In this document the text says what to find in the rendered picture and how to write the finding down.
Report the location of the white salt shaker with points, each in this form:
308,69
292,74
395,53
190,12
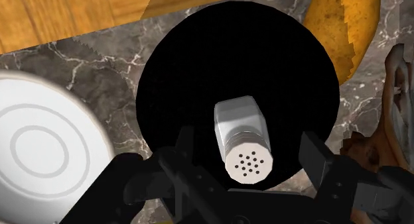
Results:
241,133

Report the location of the yellow banana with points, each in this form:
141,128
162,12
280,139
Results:
339,32

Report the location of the white round plate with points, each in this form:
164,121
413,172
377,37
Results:
42,145

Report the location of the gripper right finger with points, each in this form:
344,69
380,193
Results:
336,178

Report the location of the black round plate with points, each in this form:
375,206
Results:
233,65

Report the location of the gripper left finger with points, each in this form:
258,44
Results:
181,178

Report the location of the brown and grey figure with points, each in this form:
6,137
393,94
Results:
393,120

